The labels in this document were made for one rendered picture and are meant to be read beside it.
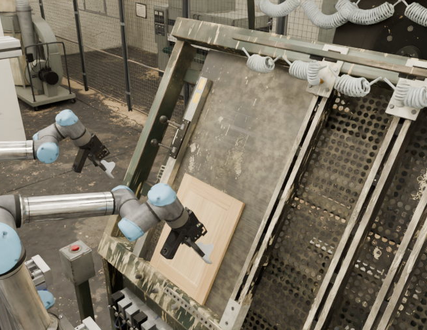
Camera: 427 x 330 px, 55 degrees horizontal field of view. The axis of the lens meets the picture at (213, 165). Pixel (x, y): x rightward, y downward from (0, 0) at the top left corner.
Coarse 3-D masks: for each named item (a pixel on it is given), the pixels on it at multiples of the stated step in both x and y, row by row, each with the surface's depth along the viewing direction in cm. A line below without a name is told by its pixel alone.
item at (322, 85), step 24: (336, 48) 154; (312, 72) 144; (336, 72) 152; (336, 96) 161; (312, 120) 162; (312, 144) 160; (288, 168) 161; (288, 192) 160; (264, 216) 164; (264, 240) 162; (264, 264) 165; (240, 288) 166; (240, 312) 165
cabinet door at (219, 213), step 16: (192, 176) 199; (192, 192) 196; (208, 192) 190; (192, 208) 194; (208, 208) 189; (224, 208) 183; (240, 208) 178; (208, 224) 187; (224, 224) 182; (160, 240) 203; (208, 240) 186; (224, 240) 180; (160, 256) 201; (176, 256) 195; (192, 256) 190; (160, 272) 199; (176, 272) 193; (192, 272) 188; (208, 272) 182; (192, 288) 186; (208, 288) 181
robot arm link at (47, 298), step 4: (40, 292) 137; (44, 292) 137; (48, 292) 137; (40, 296) 135; (44, 296) 135; (48, 296) 135; (52, 296) 136; (44, 300) 133; (48, 300) 133; (52, 300) 134; (44, 304) 131; (48, 304) 132; (52, 304) 134; (48, 308) 132; (52, 308) 134; (48, 312) 131; (52, 312) 132; (56, 312) 135; (56, 316) 132
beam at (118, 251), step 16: (112, 240) 219; (128, 240) 226; (112, 256) 217; (128, 256) 210; (128, 272) 208; (144, 272) 201; (144, 288) 200; (160, 288) 193; (176, 288) 189; (160, 304) 192; (192, 304) 181; (192, 320) 179
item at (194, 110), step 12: (204, 84) 200; (204, 96) 202; (192, 108) 202; (192, 120) 202; (192, 132) 204; (180, 156) 204; (168, 168) 205; (168, 180) 204; (144, 240) 206; (132, 252) 210; (144, 252) 209
